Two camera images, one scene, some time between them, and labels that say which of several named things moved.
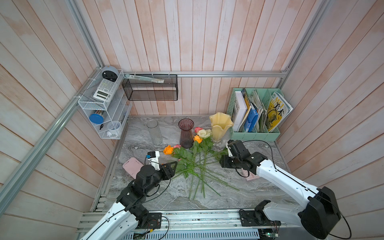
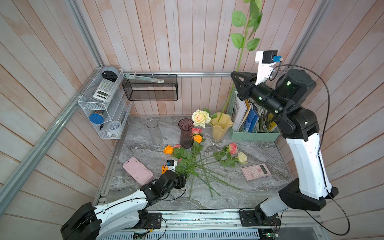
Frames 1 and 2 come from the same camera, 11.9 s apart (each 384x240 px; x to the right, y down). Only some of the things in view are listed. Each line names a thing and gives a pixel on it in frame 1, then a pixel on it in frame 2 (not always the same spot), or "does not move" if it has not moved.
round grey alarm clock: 110,73 does not move
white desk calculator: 106,90 does not move
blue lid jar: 96,118 does not move
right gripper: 224,161 → 250,89
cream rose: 207,147 → 201,117
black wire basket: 152,87 does not move
